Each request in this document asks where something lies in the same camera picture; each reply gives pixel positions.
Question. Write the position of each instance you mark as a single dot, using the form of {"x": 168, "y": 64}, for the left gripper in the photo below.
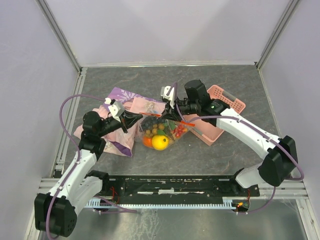
{"x": 128, "y": 119}

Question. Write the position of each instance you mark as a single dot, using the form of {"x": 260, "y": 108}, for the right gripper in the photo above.
{"x": 168, "y": 110}

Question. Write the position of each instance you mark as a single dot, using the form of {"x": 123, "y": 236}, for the clear zip top bag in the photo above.
{"x": 169, "y": 126}

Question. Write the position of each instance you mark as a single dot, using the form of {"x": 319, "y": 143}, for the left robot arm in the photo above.
{"x": 56, "y": 211}

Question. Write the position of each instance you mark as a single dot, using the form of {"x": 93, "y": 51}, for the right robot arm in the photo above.
{"x": 278, "y": 154}

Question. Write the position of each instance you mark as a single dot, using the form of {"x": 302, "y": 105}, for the fake red cherry bunch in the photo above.
{"x": 179, "y": 130}

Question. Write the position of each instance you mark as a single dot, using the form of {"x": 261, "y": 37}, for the fake brown longan bunch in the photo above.
{"x": 158, "y": 129}

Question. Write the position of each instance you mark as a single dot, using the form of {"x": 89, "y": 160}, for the fake orange persimmon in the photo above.
{"x": 147, "y": 141}

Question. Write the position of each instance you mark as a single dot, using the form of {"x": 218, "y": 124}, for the fake yellow lemon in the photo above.
{"x": 159, "y": 142}

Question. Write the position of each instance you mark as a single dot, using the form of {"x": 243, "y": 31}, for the pink purple printed cloth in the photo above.
{"x": 112, "y": 127}

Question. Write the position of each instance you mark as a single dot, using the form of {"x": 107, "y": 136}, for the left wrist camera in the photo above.
{"x": 114, "y": 107}

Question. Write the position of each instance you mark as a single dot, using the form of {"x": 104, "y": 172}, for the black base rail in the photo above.
{"x": 211, "y": 185}

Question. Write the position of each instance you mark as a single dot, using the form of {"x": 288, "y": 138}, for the light blue cable duct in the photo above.
{"x": 179, "y": 201}

